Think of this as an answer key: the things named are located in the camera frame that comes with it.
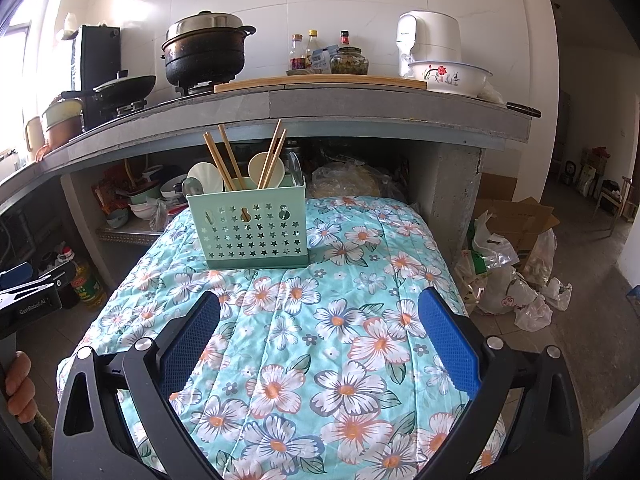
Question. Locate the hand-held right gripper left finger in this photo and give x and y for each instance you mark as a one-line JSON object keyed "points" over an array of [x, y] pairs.
{"points": [[190, 340]]}

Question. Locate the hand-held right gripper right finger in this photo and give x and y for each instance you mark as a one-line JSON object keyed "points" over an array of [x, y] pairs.
{"points": [[450, 340]]}

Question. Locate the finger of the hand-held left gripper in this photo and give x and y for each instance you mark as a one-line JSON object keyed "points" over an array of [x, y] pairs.
{"points": [[15, 274], [55, 277]]}

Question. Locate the green star-cut utensil holder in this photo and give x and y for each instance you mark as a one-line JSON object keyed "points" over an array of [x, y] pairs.
{"points": [[250, 230]]}

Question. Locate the wooden chopstick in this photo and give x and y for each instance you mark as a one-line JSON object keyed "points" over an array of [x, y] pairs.
{"points": [[230, 157], [217, 160], [271, 150], [276, 157]]}

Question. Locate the metal spoon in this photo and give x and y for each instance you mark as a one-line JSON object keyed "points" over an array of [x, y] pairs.
{"points": [[295, 165]]}

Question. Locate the person's left hand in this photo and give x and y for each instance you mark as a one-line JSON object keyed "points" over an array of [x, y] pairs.
{"points": [[17, 385]]}

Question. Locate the cooking oil bottle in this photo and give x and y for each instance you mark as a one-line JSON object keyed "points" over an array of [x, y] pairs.
{"points": [[87, 285]]}

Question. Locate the heap of plastic bags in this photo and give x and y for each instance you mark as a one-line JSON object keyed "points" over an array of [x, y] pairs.
{"points": [[515, 290]]}

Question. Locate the metal shelf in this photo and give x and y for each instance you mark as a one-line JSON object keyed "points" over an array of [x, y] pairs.
{"points": [[130, 232]]}

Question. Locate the pile of bowls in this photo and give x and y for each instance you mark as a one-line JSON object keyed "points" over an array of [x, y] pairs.
{"points": [[135, 195]]}

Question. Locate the clear plastic bag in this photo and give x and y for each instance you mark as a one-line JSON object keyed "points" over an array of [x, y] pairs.
{"points": [[157, 215]]}

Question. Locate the floral turquoise blanket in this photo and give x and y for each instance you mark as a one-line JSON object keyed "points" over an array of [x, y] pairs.
{"points": [[325, 335]]}

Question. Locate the cardboard box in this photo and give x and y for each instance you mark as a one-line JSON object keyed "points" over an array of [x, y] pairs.
{"points": [[515, 215]]}

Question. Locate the brown and cream cooker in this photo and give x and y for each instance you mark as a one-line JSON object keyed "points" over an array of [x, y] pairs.
{"points": [[57, 127]]}

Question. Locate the bag of flatbread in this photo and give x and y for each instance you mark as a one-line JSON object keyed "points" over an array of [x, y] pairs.
{"points": [[350, 182]]}

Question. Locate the black gas stove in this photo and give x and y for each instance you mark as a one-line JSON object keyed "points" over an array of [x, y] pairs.
{"points": [[150, 102]]}

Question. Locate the black wok with lid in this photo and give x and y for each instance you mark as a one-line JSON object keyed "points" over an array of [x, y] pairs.
{"points": [[120, 87]]}

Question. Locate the wooden chair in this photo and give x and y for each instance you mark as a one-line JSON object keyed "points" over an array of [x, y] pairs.
{"points": [[617, 202]]}

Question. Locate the black splash panel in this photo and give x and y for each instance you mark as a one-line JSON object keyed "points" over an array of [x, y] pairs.
{"points": [[100, 55]]}

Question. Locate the bright window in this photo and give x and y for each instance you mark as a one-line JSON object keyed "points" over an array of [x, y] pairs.
{"points": [[12, 40]]}

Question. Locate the grey concrete kitchen counter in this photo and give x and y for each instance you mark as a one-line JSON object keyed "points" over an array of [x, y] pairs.
{"points": [[350, 110]]}

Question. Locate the crumpled clear bag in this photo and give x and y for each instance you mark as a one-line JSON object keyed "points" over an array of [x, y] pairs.
{"points": [[492, 92]]}

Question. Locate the large black pot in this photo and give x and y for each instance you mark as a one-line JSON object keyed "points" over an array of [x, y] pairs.
{"points": [[205, 62]]}

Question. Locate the white floral enamel bowl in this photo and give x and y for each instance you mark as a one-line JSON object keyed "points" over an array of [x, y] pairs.
{"points": [[450, 77]]}

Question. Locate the wooden cutting board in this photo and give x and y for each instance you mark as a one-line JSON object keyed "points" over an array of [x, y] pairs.
{"points": [[320, 82]]}

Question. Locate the small grey dish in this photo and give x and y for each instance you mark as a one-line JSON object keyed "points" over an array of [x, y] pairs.
{"points": [[300, 72]]}

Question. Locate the steel pot lid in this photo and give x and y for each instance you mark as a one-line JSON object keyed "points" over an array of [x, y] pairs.
{"points": [[202, 22]]}

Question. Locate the glass jar of pickles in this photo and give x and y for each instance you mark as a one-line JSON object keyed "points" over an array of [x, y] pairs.
{"points": [[350, 62]]}

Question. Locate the white kitchen appliance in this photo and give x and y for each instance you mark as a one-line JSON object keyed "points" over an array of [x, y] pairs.
{"points": [[430, 40]]}

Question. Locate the blue and white packet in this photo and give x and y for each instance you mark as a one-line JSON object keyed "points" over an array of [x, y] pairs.
{"points": [[325, 57]]}

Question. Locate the sauce bottle yellow cap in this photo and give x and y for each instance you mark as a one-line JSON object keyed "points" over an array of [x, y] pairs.
{"points": [[312, 47]]}

